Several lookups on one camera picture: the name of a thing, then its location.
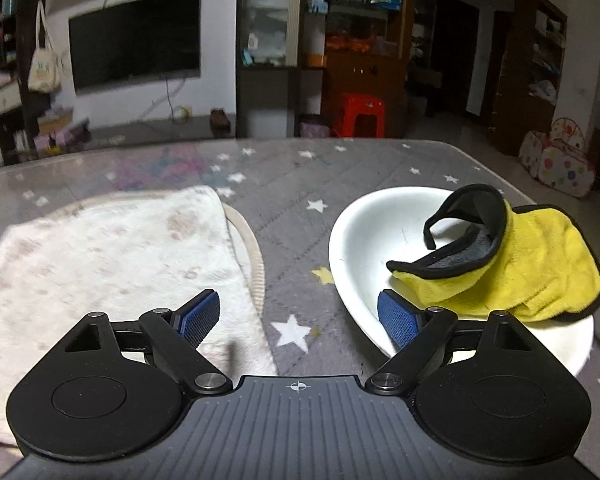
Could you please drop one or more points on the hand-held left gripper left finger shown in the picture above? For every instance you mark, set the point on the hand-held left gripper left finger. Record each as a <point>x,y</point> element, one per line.
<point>200,315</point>

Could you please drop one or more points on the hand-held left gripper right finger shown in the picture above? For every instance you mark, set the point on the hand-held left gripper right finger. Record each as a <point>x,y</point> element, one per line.
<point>399,320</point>

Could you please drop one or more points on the white bowl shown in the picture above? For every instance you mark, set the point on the white bowl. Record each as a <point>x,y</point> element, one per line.
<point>370,240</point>

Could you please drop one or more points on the yellow black-edged cleaning cloth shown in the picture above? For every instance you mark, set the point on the yellow black-edged cleaning cloth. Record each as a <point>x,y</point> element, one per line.
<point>530,260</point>

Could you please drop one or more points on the white patterned towel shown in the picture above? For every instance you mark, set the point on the white patterned towel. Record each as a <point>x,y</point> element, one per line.
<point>105,270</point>

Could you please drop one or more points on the grey star-print table cover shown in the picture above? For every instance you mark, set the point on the grey star-print table cover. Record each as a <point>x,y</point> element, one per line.
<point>290,210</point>

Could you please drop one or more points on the polka-dot play tent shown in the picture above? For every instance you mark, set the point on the polka-dot play tent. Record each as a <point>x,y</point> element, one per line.
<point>562,167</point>

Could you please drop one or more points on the dark low television console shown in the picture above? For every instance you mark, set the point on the dark low television console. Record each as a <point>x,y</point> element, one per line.
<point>165,132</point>

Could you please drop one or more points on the brown shoe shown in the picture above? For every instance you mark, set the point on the brown shoe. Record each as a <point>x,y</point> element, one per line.
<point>220,119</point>

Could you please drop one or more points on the cluttered wooden side shelf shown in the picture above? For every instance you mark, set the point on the cluttered wooden side shelf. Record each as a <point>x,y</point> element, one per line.
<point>525,110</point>

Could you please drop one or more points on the dark patterned wastebasket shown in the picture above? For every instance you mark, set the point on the dark patterned wastebasket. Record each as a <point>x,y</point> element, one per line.
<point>314,127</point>

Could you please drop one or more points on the red plastic stool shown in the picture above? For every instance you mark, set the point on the red plastic stool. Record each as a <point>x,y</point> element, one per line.
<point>360,110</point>

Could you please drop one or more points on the pink gift box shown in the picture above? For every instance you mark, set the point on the pink gift box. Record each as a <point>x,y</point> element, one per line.
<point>65,139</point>

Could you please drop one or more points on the glass display cabinet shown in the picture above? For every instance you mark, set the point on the glass display cabinet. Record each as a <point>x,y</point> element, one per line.
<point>267,95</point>

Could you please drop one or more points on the tan cardboard box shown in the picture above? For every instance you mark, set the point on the tan cardboard box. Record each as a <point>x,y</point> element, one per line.
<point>55,120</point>

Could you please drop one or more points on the brown wooden cabinet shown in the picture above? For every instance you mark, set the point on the brown wooden cabinet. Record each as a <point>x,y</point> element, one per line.
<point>370,72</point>

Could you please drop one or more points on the black television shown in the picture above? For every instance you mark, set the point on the black television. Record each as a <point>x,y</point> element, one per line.
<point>135,40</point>

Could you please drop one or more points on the beige tote bag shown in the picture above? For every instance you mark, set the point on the beige tote bag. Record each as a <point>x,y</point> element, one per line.
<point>44,72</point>

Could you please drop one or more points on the dark open bookshelf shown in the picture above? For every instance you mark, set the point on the dark open bookshelf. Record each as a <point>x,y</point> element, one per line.
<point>10,60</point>

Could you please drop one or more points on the wall power outlet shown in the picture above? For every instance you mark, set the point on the wall power outlet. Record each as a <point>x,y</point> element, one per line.
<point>186,111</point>

